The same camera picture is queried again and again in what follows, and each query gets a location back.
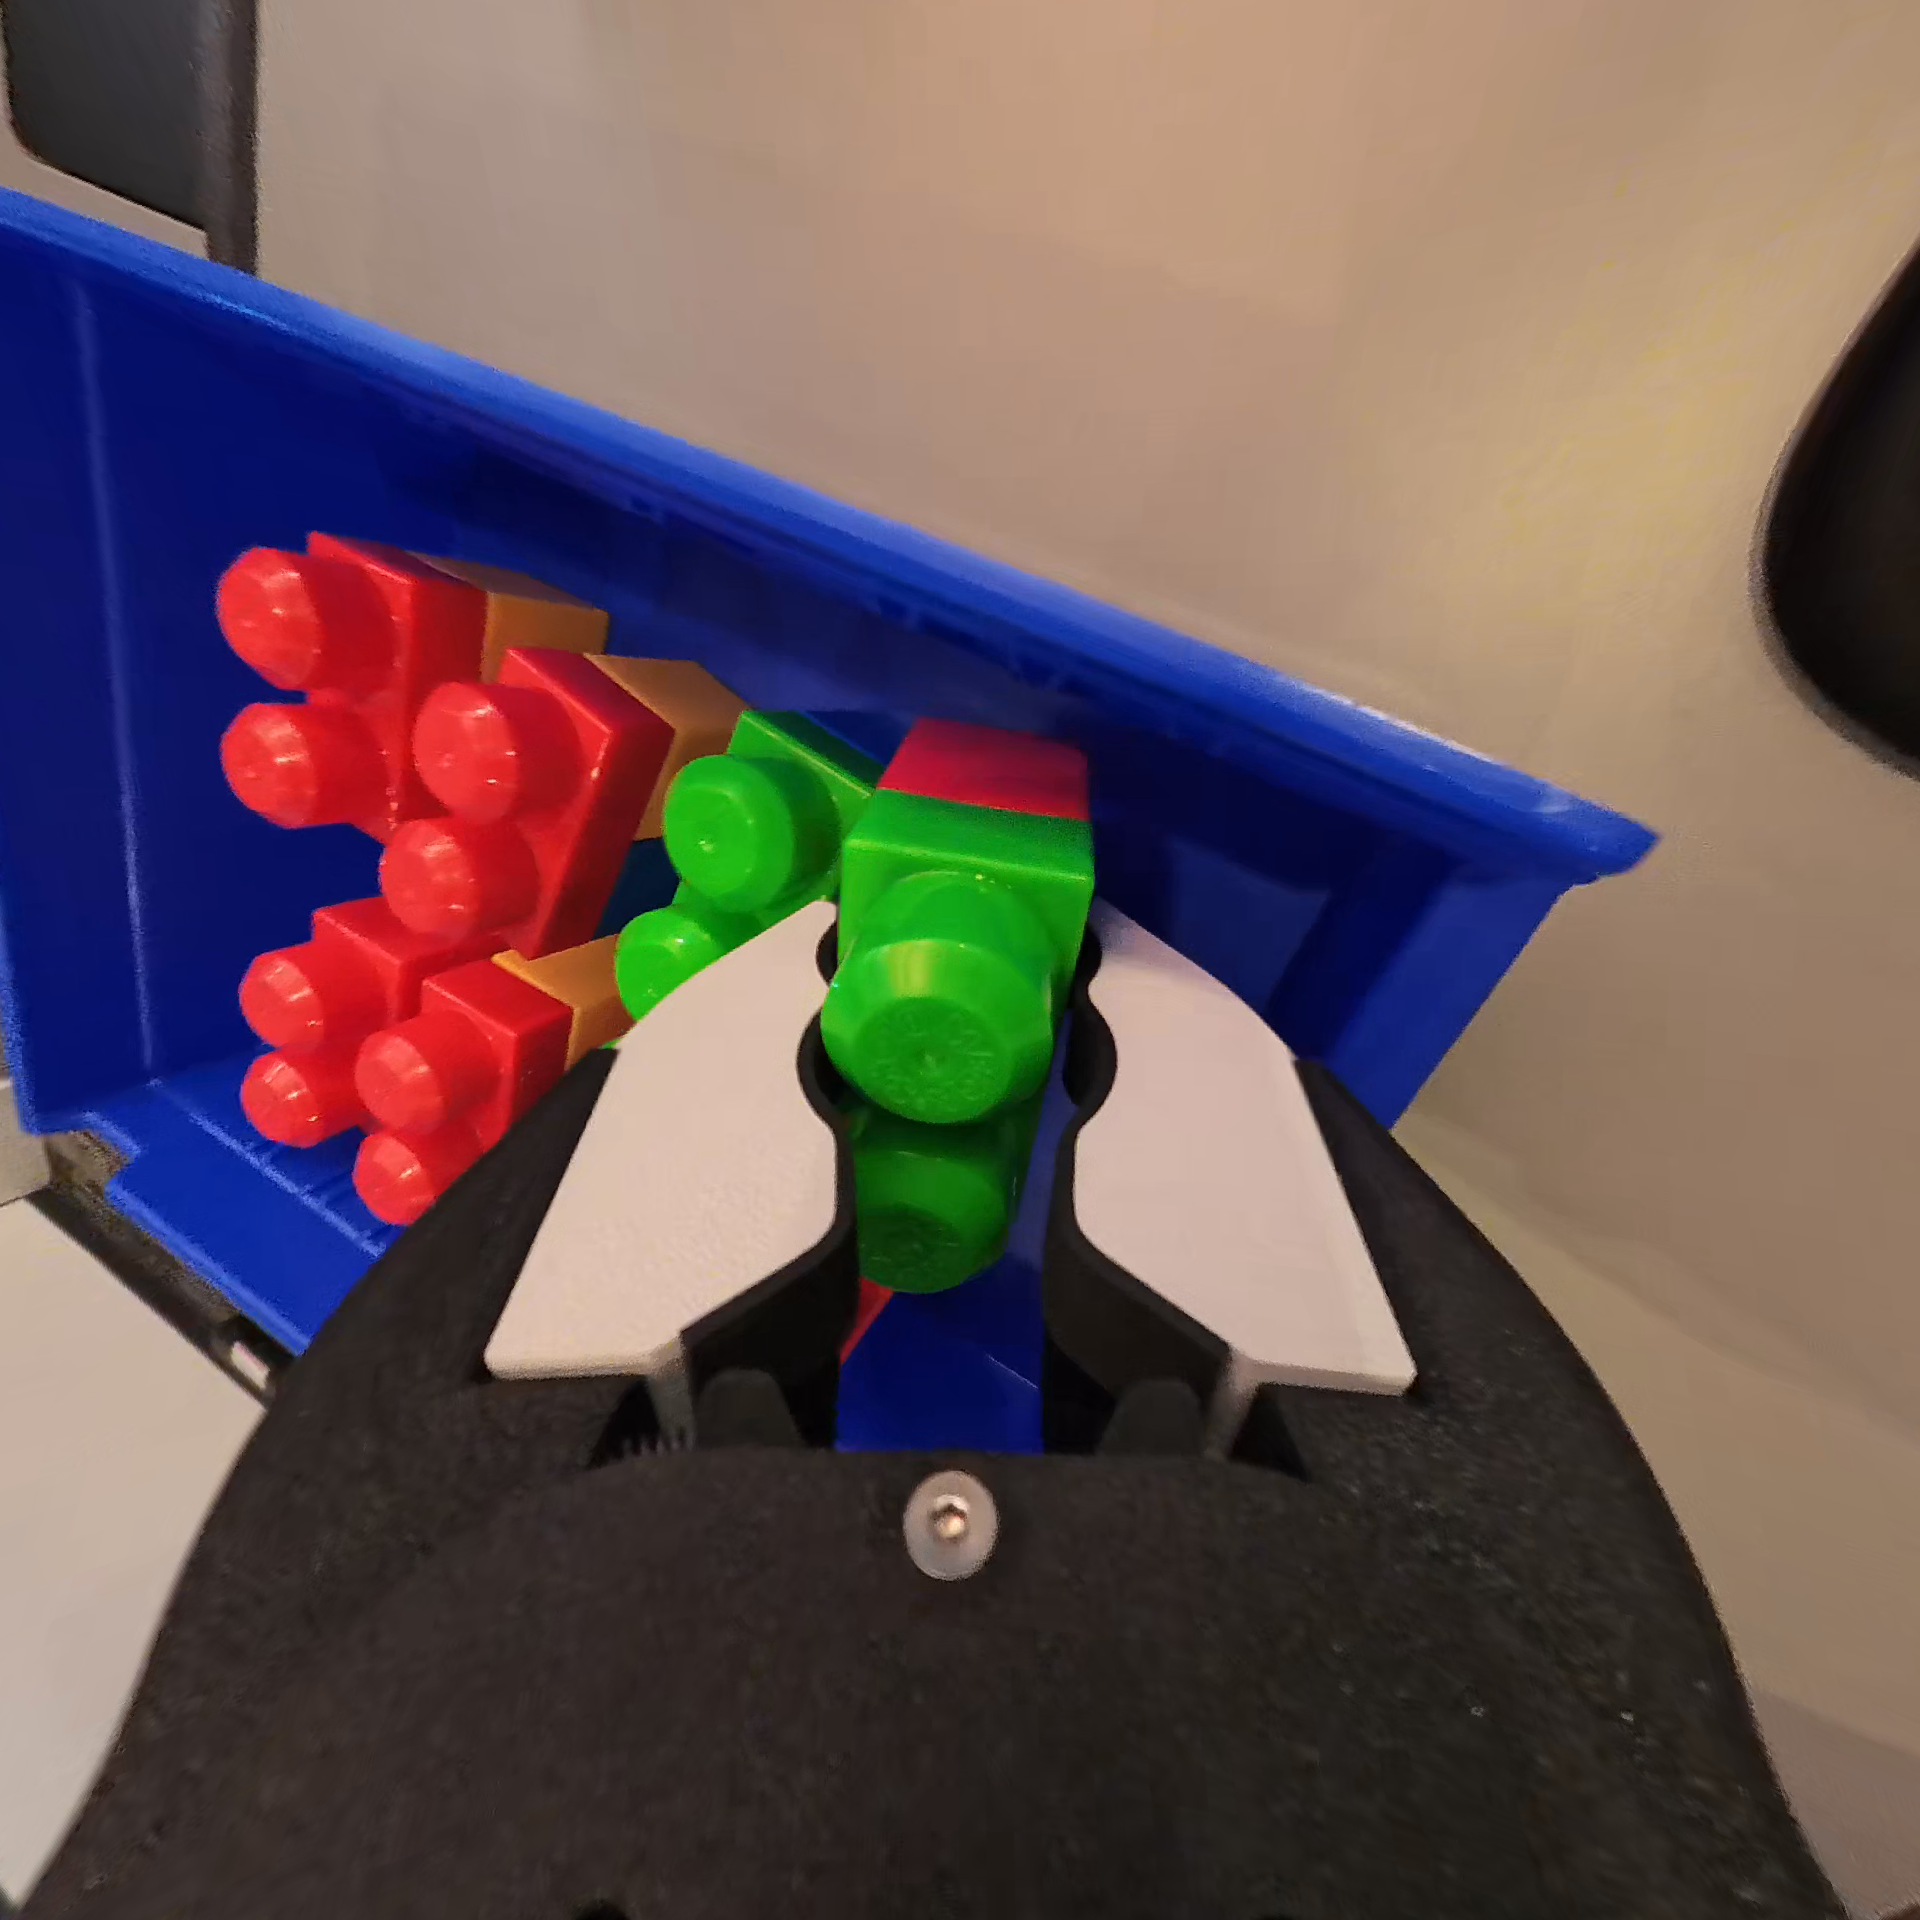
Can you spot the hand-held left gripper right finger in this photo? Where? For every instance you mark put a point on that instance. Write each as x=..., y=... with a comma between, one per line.
x=1230, y=1200

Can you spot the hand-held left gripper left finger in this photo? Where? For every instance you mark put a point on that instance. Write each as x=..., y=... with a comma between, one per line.
x=674, y=1185

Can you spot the green two-stud toy block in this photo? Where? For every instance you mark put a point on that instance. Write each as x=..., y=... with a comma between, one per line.
x=752, y=819
x=939, y=960

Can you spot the blue plastic bin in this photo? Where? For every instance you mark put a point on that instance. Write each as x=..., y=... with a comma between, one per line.
x=151, y=601

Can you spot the grey desk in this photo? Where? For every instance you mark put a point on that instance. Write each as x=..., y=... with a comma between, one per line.
x=1052, y=225

